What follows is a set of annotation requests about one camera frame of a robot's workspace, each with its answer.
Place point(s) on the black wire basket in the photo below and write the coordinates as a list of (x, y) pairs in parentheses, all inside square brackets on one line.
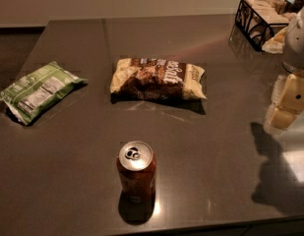
[(259, 21)]

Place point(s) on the green chip bag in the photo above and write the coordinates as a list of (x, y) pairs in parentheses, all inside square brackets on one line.
[(35, 92)]

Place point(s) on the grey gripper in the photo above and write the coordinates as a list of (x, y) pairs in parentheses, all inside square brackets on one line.
[(298, 42)]

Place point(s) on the red coke can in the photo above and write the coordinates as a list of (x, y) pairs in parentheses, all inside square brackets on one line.
[(136, 164)]

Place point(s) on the brown and white chip bag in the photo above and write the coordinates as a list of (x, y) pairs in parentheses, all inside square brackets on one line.
[(154, 79)]

